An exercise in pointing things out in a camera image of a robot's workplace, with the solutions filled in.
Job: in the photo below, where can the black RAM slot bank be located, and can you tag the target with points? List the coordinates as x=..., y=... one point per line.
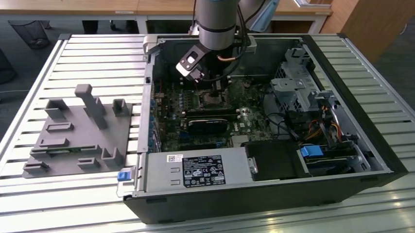
x=211, y=113

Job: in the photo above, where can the black graphics card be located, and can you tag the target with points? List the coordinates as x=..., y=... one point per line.
x=207, y=126

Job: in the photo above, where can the metal locking lever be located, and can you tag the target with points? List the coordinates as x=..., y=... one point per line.
x=196, y=87

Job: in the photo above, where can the blue disk carrier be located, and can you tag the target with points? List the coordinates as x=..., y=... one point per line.
x=311, y=151

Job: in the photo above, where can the silver power supply unit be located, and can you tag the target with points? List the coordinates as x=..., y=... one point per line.
x=159, y=170

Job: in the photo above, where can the silver chipset heatsink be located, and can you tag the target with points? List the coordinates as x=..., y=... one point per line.
x=240, y=140

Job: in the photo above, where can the blue case latch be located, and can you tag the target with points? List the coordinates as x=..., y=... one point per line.
x=123, y=176

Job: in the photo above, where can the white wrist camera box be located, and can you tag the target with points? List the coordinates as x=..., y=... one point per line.
x=189, y=61

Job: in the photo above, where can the silver metal drive cage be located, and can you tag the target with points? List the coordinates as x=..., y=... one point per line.
x=288, y=92

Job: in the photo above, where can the black plastic shroud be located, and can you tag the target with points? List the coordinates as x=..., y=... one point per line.
x=275, y=160

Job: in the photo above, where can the wooden cabinet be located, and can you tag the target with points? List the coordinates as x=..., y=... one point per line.
x=372, y=24

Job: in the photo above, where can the pale blue teach pendant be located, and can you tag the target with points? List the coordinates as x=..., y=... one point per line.
x=264, y=17

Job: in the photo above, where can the black PC case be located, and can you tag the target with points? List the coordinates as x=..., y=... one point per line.
x=227, y=206

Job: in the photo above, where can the green motherboard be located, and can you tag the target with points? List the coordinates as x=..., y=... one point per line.
x=256, y=116

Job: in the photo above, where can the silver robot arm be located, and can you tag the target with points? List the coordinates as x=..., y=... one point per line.
x=215, y=24

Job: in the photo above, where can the grey parts rack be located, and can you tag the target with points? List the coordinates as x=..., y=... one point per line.
x=84, y=136

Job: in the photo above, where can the CPU socket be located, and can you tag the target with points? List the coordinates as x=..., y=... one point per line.
x=204, y=103

